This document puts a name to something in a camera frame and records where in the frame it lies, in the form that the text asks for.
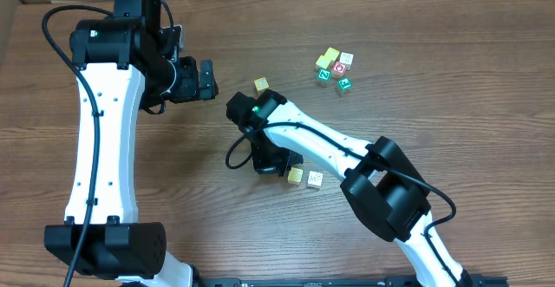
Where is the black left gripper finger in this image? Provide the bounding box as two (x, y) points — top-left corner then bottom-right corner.
(199, 60), (215, 82)
(199, 81), (219, 101)

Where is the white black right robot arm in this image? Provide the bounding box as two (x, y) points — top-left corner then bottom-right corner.
(226, 90), (472, 286)

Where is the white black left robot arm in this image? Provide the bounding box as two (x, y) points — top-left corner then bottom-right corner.
(44, 0), (219, 286)

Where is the yellow top wooden block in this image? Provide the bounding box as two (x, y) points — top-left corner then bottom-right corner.
(254, 77), (270, 95)

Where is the green Z wooden block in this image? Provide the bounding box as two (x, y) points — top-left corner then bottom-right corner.
(316, 68), (331, 87)

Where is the pale yellow block front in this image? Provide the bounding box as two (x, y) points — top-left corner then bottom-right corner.
(315, 55), (332, 71)

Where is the red top wooden block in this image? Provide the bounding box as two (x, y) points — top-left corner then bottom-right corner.
(331, 62), (347, 79)

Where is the yellow block at back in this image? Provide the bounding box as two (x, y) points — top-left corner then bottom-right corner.
(324, 47), (340, 62)

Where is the white top wooden block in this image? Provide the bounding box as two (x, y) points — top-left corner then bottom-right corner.
(339, 52), (354, 70)

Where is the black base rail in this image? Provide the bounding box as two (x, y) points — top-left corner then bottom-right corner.
(190, 275), (509, 287)

